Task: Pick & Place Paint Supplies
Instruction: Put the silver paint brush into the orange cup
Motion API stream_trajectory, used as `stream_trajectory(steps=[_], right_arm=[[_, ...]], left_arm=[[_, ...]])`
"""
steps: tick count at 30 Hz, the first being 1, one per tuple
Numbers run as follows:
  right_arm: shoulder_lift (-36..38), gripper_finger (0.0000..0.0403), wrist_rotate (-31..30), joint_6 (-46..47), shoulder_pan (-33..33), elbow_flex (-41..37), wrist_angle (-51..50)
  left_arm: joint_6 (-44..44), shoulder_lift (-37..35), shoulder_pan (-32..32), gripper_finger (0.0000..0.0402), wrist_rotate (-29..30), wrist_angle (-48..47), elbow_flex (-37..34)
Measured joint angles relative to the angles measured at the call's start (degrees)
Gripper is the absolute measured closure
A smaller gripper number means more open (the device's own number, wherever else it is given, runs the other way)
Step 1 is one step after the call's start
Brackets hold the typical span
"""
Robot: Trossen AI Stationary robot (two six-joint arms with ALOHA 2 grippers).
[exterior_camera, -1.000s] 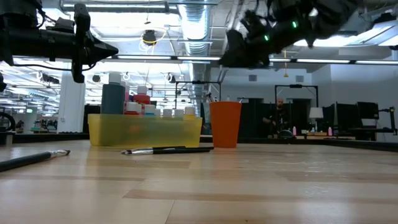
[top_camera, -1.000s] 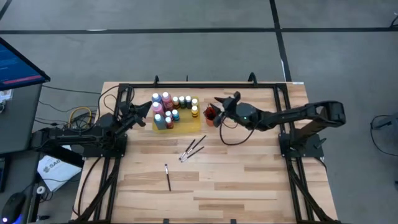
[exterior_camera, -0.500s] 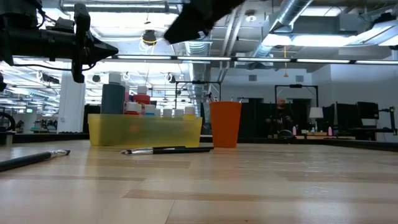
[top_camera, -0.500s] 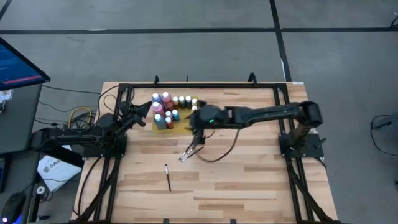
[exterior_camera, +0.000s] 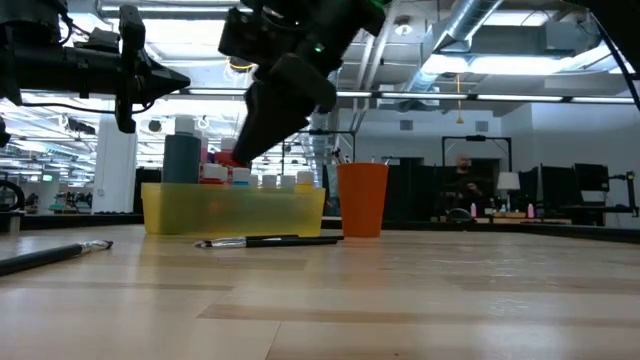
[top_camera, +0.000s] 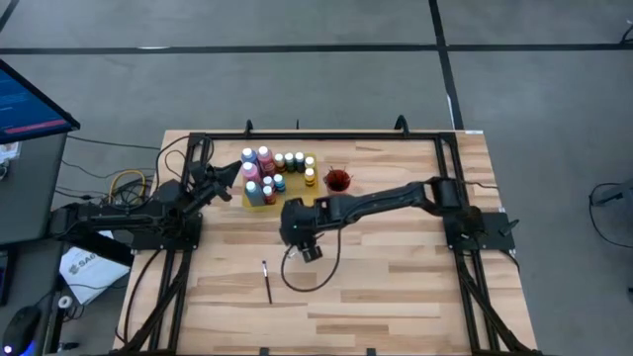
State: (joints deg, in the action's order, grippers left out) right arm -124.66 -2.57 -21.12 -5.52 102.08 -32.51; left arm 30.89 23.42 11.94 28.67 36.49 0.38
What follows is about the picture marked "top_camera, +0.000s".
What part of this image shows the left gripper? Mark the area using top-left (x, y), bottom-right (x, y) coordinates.
top-left (187, 160), bottom-right (243, 209)

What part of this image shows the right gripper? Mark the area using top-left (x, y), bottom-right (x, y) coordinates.
top-left (278, 196), bottom-right (330, 254)

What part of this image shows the large pink paint bottle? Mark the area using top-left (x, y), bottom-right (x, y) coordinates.
top-left (240, 160), bottom-right (262, 185)

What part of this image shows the large dark teal paint bottle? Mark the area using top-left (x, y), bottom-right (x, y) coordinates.
top-left (243, 179), bottom-right (267, 208)

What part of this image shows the large red paint bottle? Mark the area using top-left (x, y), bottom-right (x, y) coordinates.
top-left (256, 144), bottom-right (277, 177)

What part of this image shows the red-orange plastic cup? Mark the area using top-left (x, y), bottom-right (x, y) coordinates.
top-left (323, 166), bottom-right (353, 196)

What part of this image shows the yellow translucent plastic bin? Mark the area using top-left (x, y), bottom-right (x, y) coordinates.
top-left (241, 152), bottom-right (320, 214)

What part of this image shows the white paper booklet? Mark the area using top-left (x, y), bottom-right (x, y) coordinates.
top-left (58, 245), bottom-right (132, 306)

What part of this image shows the dark gray desk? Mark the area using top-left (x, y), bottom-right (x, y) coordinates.
top-left (0, 132), bottom-right (135, 356)

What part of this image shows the computer monitor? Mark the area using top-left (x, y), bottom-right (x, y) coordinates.
top-left (0, 58), bottom-right (81, 145)

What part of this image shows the white paper note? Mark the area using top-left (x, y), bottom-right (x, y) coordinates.
top-left (0, 141), bottom-right (21, 165)

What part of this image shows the black keyboard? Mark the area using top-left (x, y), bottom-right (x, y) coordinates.
top-left (0, 249), bottom-right (10, 307)

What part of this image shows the black computer mouse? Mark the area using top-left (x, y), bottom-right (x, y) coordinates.
top-left (1, 305), bottom-right (42, 356)

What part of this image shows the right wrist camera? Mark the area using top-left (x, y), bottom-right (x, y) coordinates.
top-left (301, 244), bottom-right (324, 264)

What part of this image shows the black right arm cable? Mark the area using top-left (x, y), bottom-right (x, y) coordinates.
top-left (280, 224), bottom-right (344, 294)

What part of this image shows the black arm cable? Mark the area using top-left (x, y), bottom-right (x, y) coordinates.
top-left (280, 224), bottom-right (344, 294)
top-left (153, 133), bottom-right (218, 199)

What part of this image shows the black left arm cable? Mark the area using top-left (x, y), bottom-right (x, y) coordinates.
top-left (153, 133), bottom-right (218, 199)

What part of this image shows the yellow cable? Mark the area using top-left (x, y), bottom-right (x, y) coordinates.
top-left (107, 168), bottom-right (148, 207)

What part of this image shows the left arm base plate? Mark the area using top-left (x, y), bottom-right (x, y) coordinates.
top-left (132, 213), bottom-right (204, 252)

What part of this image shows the thin black floor cable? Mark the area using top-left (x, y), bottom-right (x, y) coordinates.
top-left (66, 133), bottom-right (163, 151)

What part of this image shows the long black power cable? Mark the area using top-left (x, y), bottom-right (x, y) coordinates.
top-left (114, 249), bottom-right (162, 347)

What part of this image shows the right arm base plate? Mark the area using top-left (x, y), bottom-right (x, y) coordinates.
top-left (443, 211), bottom-right (517, 252)

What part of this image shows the looped black floor cable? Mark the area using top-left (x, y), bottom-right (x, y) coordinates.
top-left (588, 181), bottom-right (633, 249)

